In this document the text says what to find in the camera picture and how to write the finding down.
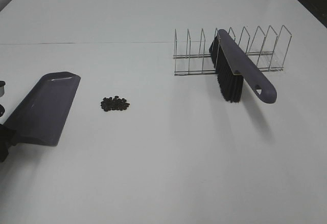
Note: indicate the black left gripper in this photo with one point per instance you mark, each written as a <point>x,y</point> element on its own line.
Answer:
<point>7,137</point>

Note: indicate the purple plastic dustpan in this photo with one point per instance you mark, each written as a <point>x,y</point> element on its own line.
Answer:
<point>40,117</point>

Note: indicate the pile of coffee beans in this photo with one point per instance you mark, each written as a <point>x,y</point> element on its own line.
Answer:
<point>114,103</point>

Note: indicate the purple brush black bristles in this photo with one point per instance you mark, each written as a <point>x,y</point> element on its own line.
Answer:
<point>233,67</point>

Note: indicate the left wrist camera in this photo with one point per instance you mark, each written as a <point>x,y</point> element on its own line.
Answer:
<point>2,88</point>

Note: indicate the wire dish rack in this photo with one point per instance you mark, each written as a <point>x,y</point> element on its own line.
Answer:
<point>266,49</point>

